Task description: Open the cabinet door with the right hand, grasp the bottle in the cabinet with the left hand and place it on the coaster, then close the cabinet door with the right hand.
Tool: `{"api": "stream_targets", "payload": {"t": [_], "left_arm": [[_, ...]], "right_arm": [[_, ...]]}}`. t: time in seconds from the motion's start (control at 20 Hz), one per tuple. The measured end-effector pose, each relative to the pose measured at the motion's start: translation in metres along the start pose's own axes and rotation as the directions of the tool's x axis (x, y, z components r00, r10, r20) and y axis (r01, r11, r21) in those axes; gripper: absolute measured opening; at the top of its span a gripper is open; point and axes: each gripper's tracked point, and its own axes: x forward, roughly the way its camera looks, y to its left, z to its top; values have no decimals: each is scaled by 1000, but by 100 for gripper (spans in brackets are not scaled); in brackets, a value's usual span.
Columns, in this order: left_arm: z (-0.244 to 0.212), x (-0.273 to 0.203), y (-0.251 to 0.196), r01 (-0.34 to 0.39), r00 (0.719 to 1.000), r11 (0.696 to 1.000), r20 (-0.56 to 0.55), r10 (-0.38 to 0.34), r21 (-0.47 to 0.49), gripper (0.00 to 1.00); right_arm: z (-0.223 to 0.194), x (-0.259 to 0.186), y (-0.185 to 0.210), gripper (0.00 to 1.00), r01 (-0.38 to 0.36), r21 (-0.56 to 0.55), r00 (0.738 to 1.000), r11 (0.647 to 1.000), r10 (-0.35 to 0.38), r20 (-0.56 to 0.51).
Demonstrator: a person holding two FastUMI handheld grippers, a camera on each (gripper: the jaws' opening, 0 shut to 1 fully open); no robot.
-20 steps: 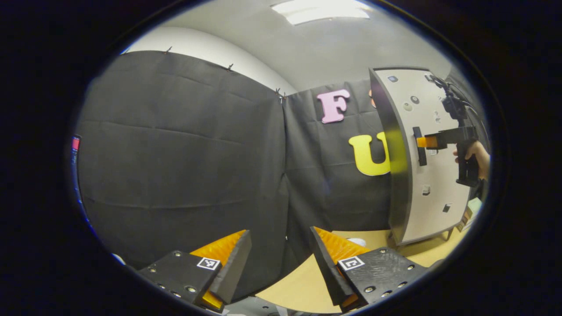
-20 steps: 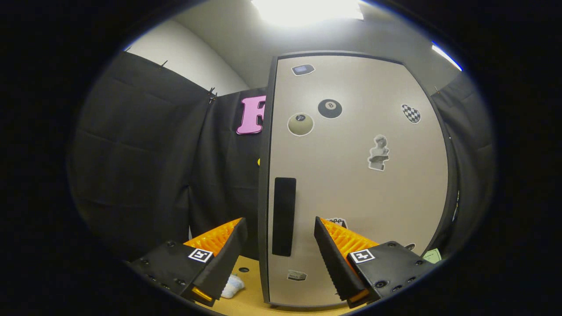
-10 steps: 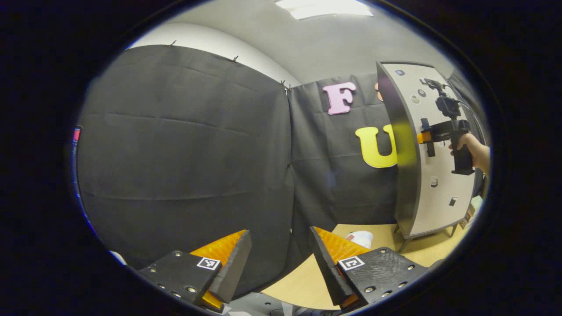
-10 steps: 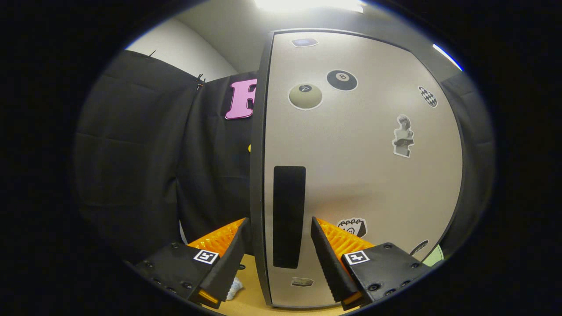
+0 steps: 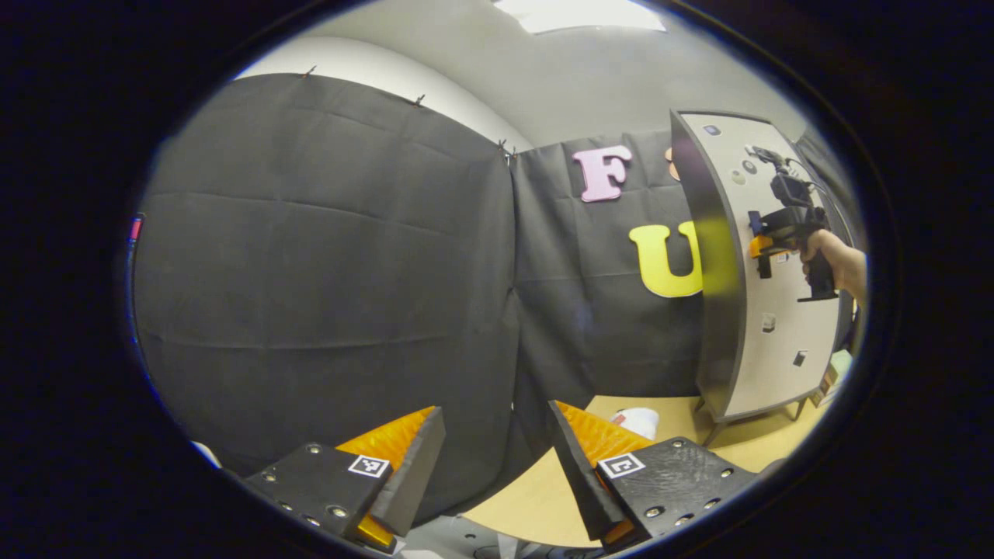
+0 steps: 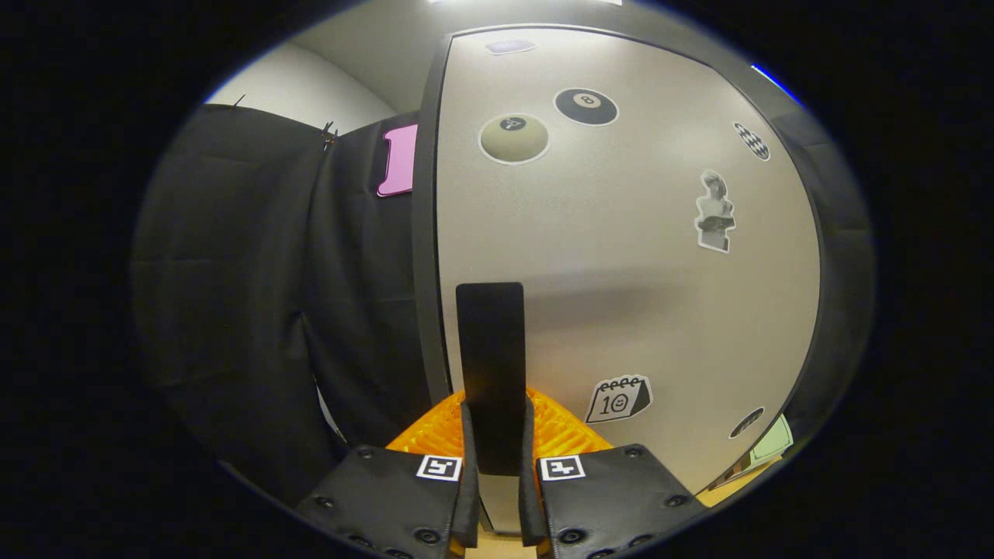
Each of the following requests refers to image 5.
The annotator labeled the black backdrop cloth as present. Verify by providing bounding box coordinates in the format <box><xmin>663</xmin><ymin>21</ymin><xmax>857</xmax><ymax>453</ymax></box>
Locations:
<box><xmin>128</xmin><ymin>72</ymin><xmax>863</xmax><ymax>529</ymax></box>

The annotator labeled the large ceiling light panel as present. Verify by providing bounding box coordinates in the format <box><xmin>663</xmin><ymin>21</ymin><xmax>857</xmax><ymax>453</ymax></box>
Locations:
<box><xmin>493</xmin><ymin>0</ymin><xmax>667</xmax><ymax>35</ymax></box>

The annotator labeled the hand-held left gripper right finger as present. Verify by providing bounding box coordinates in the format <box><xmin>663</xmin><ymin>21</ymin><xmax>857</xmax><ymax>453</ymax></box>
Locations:
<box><xmin>547</xmin><ymin>401</ymin><xmax>760</xmax><ymax>554</ymax></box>

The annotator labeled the beige cabinet door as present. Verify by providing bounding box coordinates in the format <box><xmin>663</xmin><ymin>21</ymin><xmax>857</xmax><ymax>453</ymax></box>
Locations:
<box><xmin>683</xmin><ymin>113</ymin><xmax>855</xmax><ymax>418</ymax></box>

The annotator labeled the white plastic container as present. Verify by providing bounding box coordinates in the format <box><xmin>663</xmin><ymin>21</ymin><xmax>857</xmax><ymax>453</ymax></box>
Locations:
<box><xmin>610</xmin><ymin>407</ymin><xmax>661</xmax><ymax>441</ymax></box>

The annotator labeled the brown book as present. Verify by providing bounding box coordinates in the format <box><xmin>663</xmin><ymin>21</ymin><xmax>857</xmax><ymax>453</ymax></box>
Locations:
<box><xmin>812</xmin><ymin>365</ymin><xmax>841</xmax><ymax>408</ymax></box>

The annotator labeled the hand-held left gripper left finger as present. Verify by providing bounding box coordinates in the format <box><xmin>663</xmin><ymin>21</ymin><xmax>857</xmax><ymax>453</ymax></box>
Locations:
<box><xmin>242</xmin><ymin>406</ymin><xmax>447</xmax><ymax>554</ymax></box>

